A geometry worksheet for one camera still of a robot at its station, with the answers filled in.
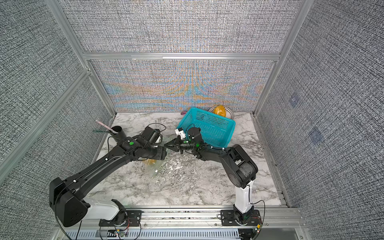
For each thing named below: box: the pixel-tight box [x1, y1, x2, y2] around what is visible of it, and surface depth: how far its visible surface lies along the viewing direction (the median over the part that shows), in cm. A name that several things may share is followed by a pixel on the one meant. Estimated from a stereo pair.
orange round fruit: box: [213, 105, 226, 117], surface depth 115 cm
